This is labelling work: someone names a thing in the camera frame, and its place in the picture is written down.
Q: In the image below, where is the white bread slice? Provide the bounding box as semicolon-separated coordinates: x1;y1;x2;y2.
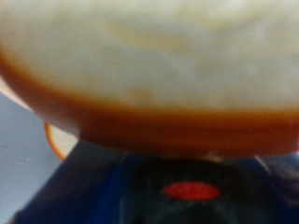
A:
0;0;299;158
44;121;80;162

